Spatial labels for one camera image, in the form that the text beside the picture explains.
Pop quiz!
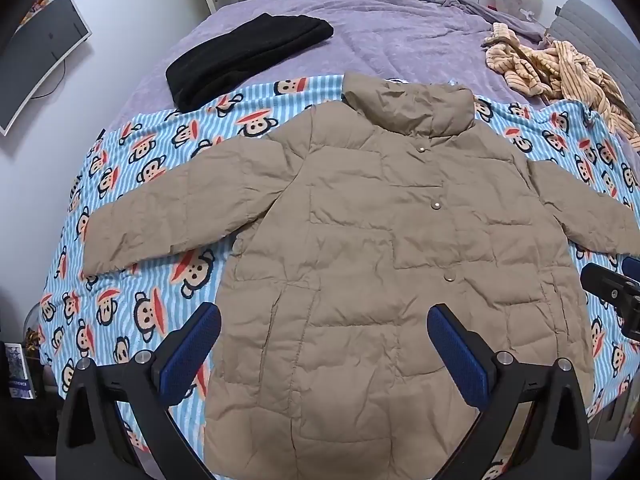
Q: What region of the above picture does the grey chair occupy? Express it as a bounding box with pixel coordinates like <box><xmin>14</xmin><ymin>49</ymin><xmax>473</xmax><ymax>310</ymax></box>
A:
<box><xmin>547</xmin><ymin>0</ymin><xmax>640</xmax><ymax>76</ymax></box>

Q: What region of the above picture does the book with dark cover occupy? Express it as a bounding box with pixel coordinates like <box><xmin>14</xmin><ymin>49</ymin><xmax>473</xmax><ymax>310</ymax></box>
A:
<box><xmin>4</xmin><ymin>342</ymin><xmax>36</xmax><ymax>400</ymax></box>

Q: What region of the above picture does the monkey print striped blanket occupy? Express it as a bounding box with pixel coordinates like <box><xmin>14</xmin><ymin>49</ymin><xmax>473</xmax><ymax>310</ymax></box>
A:
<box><xmin>37</xmin><ymin>74</ymin><xmax>640</xmax><ymax>480</ymax></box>

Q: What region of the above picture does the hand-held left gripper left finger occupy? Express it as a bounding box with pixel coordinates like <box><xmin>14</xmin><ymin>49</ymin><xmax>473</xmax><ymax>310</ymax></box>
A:
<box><xmin>55</xmin><ymin>302</ymin><xmax>222</xmax><ymax>480</ymax></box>

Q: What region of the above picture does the white curved monitor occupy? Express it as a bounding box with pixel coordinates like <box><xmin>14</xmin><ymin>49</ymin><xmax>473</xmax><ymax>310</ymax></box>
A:
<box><xmin>0</xmin><ymin>0</ymin><xmax>93</xmax><ymax>137</ymax></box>

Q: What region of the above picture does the purple bedspread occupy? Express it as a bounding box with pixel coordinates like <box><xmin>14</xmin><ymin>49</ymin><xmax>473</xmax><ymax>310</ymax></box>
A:
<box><xmin>142</xmin><ymin>0</ymin><xmax>556</xmax><ymax>111</ymax></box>

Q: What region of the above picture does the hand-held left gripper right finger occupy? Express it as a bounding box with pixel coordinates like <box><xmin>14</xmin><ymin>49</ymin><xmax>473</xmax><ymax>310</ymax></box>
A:
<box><xmin>427</xmin><ymin>304</ymin><xmax>592</xmax><ymax>480</ymax></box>

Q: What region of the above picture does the monitor cable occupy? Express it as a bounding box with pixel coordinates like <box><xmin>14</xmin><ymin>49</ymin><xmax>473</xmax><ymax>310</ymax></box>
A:
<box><xmin>30</xmin><ymin>50</ymin><xmax>68</xmax><ymax>98</ymax></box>

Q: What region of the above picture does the khaki puffer jacket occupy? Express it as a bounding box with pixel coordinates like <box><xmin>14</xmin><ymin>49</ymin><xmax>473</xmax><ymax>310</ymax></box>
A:
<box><xmin>81</xmin><ymin>72</ymin><xmax>640</xmax><ymax>480</ymax></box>

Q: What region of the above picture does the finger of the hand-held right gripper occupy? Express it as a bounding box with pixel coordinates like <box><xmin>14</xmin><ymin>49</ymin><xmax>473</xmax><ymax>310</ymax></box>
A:
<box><xmin>581</xmin><ymin>262</ymin><xmax>640</xmax><ymax>308</ymax></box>

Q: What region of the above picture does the beige striped fleece garment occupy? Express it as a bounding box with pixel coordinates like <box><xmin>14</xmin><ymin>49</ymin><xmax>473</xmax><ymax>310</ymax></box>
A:
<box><xmin>482</xmin><ymin>22</ymin><xmax>640</xmax><ymax>153</ymax></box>

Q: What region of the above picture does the black folded garment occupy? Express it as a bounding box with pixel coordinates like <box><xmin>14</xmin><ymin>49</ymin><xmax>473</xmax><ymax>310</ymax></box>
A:
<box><xmin>166</xmin><ymin>14</ymin><xmax>334</xmax><ymax>112</ymax></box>

